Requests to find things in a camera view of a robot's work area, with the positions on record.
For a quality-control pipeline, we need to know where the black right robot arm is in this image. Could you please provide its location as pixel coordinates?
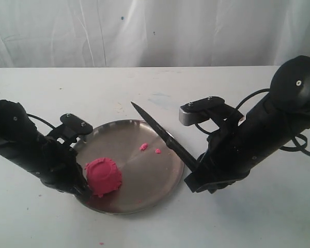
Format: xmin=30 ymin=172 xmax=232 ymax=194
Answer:
xmin=179 ymin=56 xmax=310 ymax=193

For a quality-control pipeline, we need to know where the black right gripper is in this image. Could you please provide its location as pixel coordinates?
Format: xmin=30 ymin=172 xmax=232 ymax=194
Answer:
xmin=184 ymin=103 xmax=250 ymax=194

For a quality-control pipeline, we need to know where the black serrated knife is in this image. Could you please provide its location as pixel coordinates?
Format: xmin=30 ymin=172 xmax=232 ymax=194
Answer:
xmin=131 ymin=102 xmax=197 ymax=172

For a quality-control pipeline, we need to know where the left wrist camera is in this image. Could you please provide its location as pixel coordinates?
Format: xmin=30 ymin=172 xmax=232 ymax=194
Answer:
xmin=60 ymin=113 xmax=94 ymax=141

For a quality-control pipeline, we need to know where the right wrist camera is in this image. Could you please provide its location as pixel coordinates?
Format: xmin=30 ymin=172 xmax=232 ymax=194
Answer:
xmin=179 ymin=96 xmax=225 ymax=126

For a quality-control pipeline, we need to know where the round steel plate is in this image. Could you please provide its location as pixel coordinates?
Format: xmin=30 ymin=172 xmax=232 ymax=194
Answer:
xmin=74 ymin=119 xmax=184 ymax=214

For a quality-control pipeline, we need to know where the white backdrop curtain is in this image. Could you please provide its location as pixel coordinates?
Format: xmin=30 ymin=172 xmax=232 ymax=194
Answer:
xmin=0 ymin=1 xmax=310 ymax=67

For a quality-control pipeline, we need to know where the pink putty mound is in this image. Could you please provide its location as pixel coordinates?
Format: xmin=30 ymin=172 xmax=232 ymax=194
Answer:
xmin=85 ymin=158 xmax=122 ymax=197

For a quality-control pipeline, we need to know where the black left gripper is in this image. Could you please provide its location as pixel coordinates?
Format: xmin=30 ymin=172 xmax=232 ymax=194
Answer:
xmin=23 ymin=126 xmax=92 ymax=200

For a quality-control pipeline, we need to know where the pink crumb left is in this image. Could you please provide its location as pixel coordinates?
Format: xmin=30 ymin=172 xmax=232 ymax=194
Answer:
xmin=139 ymin=143 xmax=148 ymax=151

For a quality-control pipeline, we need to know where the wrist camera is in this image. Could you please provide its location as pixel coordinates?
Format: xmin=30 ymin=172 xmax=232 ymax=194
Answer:
xmin=60 ymin=113 xmax=94 ymax=141
xmin=179 ymin=96 xmax=225 ymax=126

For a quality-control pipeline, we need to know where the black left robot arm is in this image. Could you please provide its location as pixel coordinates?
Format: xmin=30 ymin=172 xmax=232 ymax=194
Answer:
xmin=0 ymin=100 xmax=93 ymax=198

